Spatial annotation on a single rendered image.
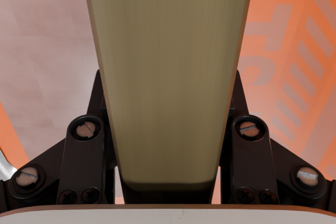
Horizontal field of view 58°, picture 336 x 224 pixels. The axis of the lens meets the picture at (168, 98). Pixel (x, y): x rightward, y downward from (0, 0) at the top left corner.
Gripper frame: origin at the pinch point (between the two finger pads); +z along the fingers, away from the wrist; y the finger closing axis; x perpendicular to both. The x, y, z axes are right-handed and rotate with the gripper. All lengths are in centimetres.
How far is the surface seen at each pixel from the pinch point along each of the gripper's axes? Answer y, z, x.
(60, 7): -5.6, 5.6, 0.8
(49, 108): -8.0, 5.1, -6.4
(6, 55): -9.4, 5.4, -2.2
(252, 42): 4.7, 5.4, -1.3
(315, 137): 10.9, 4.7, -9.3
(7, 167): -13.1, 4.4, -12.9
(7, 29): -8.8, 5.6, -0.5
